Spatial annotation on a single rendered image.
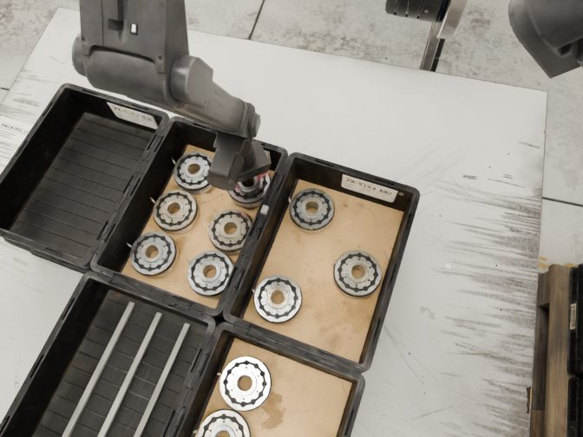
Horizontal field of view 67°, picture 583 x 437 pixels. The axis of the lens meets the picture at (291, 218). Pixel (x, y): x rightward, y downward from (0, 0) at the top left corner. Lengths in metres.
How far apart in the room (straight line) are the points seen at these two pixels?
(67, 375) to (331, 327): 0.56
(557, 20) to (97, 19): 0.34
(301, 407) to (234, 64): 1.01
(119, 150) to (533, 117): 1.15
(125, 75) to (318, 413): 0.74
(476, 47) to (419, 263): 1.62
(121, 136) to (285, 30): 1.48
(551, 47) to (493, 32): 2.29
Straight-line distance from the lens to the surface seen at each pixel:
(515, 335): 1.20
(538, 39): 0.39
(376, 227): 1.04
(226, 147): 0.82
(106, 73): 0.44
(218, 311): 0.89
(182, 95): 0.42
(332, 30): 2.53
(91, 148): 1.26
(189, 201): 1.06
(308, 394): 0.96
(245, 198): 1.02
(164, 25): 0.40
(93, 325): 1.08
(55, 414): 1.09
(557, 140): 2.39
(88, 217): 1.17
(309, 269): 1.00
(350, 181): 1.00
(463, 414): 1.14
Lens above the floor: 1.79
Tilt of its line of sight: 68 degrees down
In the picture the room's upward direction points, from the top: 6 degrees counter-clockwise
